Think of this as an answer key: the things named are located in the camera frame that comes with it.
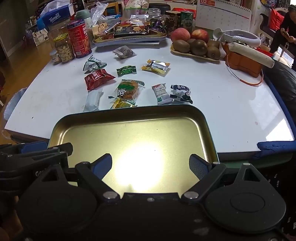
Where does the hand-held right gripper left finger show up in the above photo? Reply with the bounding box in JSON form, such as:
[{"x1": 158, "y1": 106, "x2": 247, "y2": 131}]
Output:
[{"x1": 37, "y1": 153, "x2": 121, "y2": 200}]

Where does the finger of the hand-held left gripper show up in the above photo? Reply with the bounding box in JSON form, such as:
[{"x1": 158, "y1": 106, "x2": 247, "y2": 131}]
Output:
[
  {"x1": 0, "y1": 142, "x2": 73, "y2": 172},
  {"x1": 0, "y1": 141, "x2": 48, "y2": 154}
]

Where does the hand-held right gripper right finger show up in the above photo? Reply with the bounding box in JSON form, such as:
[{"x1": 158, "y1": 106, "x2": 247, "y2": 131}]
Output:
[{"x1": 181, "y1": 153, "x2": 271, "y2": 200}]

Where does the gold metal tray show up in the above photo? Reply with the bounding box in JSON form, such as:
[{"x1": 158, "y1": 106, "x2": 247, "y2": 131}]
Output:
[{"x1": 47, "y1": 104, "x2": 219, "y2": 193}]

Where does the plain white snack packet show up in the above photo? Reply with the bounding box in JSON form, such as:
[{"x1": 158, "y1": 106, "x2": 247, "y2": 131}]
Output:
[{"x1": 82, "y1": 89, "x2": 103, "y2": 112}]

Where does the yellow candy packet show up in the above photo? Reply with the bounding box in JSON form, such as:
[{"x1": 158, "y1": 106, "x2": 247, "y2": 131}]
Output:
[{"x1": 109, "y1": 97, "x2": 137, "y2": 110}]

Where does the dark blue white snack packet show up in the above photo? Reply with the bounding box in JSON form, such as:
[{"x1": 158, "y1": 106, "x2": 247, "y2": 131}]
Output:
[{"x1": 170, "y1": 84, "x2": 193, "y2": 104}]

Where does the cow print cracker packet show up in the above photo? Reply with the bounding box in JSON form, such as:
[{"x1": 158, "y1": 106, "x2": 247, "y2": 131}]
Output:
[{"x1": 108, "y1": 79, "x2": 146, "y2": 101}]

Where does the white red green snack packet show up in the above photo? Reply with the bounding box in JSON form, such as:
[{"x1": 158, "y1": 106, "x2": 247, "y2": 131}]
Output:
[{"x1": 151, "y1": 83, "x2": 173, "y2": 105}]

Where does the white green triangular snack packet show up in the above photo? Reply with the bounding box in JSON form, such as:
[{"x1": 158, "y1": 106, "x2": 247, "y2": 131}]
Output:
[{"x1": 83, "y1": 56, "x2": 108, "y2": 73}]

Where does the grey stool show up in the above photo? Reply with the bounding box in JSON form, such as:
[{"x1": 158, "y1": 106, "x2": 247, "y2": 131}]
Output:
[{"x1": 3, "y1": 88, "x2": 28, "y2": 121}]

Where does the blue foam edge guard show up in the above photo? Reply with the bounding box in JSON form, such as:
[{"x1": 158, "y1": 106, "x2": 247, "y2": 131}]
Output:
[{"x1": 257, "y1": 140, "x2": 296, "y2": 159}]

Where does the small white lidded jar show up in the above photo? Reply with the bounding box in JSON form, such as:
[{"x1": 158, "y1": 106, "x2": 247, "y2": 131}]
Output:
[{"x1": 50, "y1": 50, "x2": 62, "y2": 64}]

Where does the dark patterned cloth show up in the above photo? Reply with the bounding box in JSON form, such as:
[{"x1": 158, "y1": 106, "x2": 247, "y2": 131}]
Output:
[{"x1": 261, "y1": 160, "x2": 296, "y2": 241}]

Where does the green candy packet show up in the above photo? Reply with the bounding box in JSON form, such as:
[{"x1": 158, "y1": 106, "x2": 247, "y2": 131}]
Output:
[{"x1": 116, "y1": 65, "x2": 137, "y2": 77}]

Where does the clear jar of nuts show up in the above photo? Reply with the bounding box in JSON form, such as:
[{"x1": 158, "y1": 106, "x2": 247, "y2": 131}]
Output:
[{"x1": 47, "y1": 29, "x2": 75, "y2": 63}]

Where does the yellow silver snack packet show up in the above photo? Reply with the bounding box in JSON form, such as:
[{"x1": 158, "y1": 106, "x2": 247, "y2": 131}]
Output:
[{"x1": 141, "y1": 59, "x2": 171, "y2": 75}]

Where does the white shopping bag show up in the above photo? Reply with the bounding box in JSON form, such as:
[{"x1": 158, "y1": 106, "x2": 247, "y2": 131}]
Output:
[{"x1": 32, "y1": 30, "x2": 49, "y2": 47}]

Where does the beige fruit tray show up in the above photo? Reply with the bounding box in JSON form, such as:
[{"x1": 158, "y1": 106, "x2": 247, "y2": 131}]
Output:
[{"x1": 170, "y1": 44, "x2": 220, "y2": 62}]

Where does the red can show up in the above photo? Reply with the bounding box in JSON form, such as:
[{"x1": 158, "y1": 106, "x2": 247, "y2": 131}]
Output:
[{"x1": 67, "y1": 19, "x2": 93, "y2": 59}]

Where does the orange bag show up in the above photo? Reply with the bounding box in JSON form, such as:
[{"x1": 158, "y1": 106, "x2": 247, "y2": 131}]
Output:
[{"x1": 223, "y1": 43, "x2": 264, "y2": 78}]

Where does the clear packet of brown snack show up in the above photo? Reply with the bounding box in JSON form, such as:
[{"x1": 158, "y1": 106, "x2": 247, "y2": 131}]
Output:
[{"x1": 112, "y1": 46, "x2": 137, "y2": 59}]

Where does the grey blue tray lid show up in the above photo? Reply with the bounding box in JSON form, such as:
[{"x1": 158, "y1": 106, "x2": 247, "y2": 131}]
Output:
[{"x1": 95, "y1": 41, "x2": 160, "y2": 48}]

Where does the cream padded tube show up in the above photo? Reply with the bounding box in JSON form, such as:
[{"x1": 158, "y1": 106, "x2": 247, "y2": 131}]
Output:
[{"x1": 228, "y1": 42, "x2": 274, "y2": 68}]

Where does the gold tray of sweets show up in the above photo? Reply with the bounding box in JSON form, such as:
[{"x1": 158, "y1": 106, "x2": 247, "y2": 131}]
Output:
[{"x1": 92, "y1": 30, "x2": 168, "y2": 45}]

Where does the blue tissue box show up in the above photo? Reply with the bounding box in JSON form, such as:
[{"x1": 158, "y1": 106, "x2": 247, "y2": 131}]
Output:
[{"x1": 36, "y1": 3, "x2": 74, "y2": 30}]

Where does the red apple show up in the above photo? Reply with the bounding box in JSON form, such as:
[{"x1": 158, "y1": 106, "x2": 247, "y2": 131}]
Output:
[
  {"x1": 191, "y1": 29, "x2": 210, "y2": 43},
  {"x1": 171, "y1": 28, "x2": 191, "y2": 43}
]

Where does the green thermos cup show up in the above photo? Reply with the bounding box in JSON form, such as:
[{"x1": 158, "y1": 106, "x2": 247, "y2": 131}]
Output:
[{"x1": 75, "y1": 10, "x2": 92, "y2": 22}]

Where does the dark flat snack box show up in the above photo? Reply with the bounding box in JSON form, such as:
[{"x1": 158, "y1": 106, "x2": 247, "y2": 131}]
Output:
[{"x1": 113, "y1": 25, "x2": 149, "y2": 37}]

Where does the white neck massager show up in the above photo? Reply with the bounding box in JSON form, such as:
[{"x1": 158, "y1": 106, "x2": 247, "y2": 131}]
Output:
[{"x1": 213, "y1": 28, "x2": 262, "y2": 48}]

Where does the clear plastic bag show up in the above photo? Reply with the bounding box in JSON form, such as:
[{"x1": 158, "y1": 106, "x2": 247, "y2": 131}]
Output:
[{"x1": 90, "y1": 2, "x2": 109, "y2": 24}]

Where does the green drink can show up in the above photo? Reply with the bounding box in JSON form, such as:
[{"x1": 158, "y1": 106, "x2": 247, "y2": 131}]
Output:
[{"x1": 180, "y1": 10, "x2": 193, "y2": 34}]

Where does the dark patterned can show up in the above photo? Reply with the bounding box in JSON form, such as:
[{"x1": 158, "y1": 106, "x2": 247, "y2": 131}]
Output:
[{"x1": 164, "y1": 10, "x2": 181, "y2": 35}]

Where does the white desk calendar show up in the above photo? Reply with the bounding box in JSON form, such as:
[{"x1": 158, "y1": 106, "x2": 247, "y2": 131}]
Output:
[{"x1": 195, "y1": 0, "x2": 252, "y2": 29}]

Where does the empty glass jar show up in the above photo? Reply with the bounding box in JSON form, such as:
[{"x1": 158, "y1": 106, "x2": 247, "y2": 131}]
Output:
[{"x1": 147, "y1": 8, "x2": 162, "y2": 24}]

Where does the tree print gift bag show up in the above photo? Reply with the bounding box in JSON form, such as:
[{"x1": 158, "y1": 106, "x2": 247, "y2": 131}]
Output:
[{"x1": 124, "y1": 0, "x2": 148, "y2": 18}]

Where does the red cushion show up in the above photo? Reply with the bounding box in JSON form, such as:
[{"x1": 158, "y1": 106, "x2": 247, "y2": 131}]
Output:
[{"x1": 268, "y1": 8, "x2": 285, "y2": 30}]

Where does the orange thin strap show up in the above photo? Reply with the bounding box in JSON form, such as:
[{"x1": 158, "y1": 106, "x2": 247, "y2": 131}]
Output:
[{"x1": 227, "y1": 56, "x2": 265, "y2": 87}]

